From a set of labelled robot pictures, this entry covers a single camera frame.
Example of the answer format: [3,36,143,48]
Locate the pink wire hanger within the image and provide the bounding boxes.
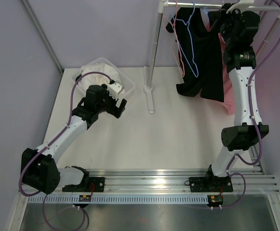
[168,0,185,77]

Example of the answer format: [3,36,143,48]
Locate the aluminium corner frame post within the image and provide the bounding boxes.
[19,0,64,75]

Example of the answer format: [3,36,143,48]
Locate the white plastic basket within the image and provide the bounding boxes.
[71,57,135,99]

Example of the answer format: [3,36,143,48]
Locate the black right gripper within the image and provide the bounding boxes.
[209,4,242,48]

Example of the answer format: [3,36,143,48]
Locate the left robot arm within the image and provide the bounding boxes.
[18,81,127,196]

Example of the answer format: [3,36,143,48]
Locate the black t shirt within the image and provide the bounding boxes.
[166,8,224,103]

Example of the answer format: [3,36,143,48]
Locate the white slotted cable duct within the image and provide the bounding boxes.
[28,194,208,205]

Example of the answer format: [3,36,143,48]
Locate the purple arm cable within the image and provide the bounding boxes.
[19,71,114,229]
[185,0,280,209]

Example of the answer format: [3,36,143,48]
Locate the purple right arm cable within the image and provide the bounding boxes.
[185,0,280,209]

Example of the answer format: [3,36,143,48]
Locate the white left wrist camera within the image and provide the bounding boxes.
[107,81,125,100]

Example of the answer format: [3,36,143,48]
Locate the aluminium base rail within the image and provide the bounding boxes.
[23,158,279,194]

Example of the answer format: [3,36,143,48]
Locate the light blue hanger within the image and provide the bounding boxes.
[177,1,199,78]

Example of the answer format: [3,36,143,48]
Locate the pink t shirt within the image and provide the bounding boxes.
[203,21,236,115]

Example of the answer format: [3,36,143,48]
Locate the metal clothes rack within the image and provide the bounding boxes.
[143,0,280,114]

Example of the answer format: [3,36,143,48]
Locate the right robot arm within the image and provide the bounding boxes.
[188,3,269,193]

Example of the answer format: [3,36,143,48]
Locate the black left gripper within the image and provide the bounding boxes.
[96,84,126,118]

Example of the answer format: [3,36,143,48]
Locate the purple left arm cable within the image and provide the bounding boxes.
[19,71,114,229]

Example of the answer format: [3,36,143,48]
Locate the white tank top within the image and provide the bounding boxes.
[77,59,128,96]

